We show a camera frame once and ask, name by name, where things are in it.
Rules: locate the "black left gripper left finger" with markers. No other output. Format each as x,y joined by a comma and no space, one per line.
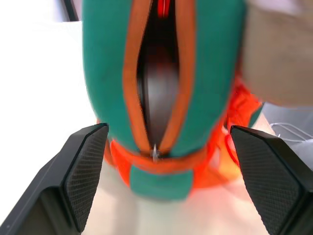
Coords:
80,176

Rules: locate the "beige cardboard box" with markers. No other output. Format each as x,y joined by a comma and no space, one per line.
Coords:
278,54

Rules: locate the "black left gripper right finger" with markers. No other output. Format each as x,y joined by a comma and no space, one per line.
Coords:
271,181

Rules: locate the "black table leg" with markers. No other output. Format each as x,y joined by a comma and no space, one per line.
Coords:
71,9

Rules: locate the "orange and teal backpack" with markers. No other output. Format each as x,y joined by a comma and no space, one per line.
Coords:
212,73

